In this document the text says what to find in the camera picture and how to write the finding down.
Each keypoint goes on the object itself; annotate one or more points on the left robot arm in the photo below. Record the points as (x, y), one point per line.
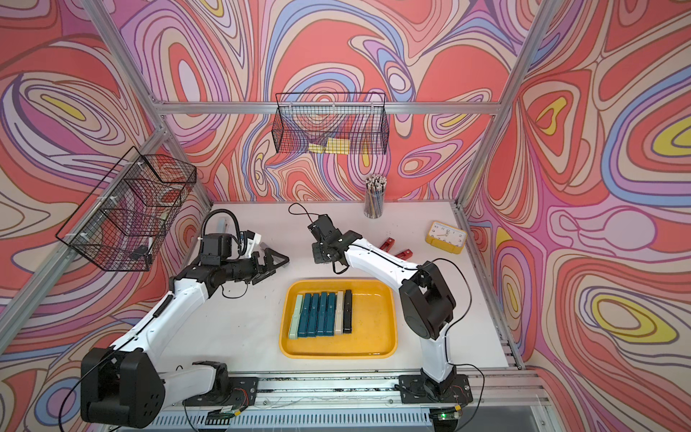
(123, 385)

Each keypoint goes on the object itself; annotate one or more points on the aluminium front rail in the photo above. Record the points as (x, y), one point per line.
(502, 401)

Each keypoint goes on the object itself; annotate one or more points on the yellow plastic storage tray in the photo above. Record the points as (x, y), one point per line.
(374, 332)

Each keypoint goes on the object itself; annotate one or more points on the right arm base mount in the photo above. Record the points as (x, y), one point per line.
(420, 388)

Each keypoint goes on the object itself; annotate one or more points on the pencil holder cup with pencils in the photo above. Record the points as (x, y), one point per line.
(375, 187)

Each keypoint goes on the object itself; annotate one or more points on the yellow sticky notes in basket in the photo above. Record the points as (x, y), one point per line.
(330, 146)

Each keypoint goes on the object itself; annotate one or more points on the black wire basket wall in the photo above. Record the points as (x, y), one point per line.
(305, 117)
(123, 222)

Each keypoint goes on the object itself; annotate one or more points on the beige pruning pliers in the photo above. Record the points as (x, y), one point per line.
(339, 315)

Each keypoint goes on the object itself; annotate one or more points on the yellow alarm clock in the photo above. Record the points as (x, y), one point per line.
(446, 237)

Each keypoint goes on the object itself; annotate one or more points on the black wire basket left wall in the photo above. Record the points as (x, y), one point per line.
(123, 222)

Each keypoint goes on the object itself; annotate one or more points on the dark teal pruning pliers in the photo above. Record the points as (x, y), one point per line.
(305, 316)

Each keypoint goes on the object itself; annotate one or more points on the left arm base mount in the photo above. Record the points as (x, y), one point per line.
(233, 391)

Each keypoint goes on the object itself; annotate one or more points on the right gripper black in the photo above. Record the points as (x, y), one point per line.
(317, 252)

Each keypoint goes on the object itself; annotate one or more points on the black pruning pliers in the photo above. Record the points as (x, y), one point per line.
(348, 312)

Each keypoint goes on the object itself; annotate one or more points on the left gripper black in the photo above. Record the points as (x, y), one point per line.
(256, 275)

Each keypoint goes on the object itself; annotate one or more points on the black wire basket back wall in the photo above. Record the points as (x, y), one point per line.
(305, 117)

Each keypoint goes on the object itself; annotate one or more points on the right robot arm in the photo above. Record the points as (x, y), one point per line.
(426, 299)

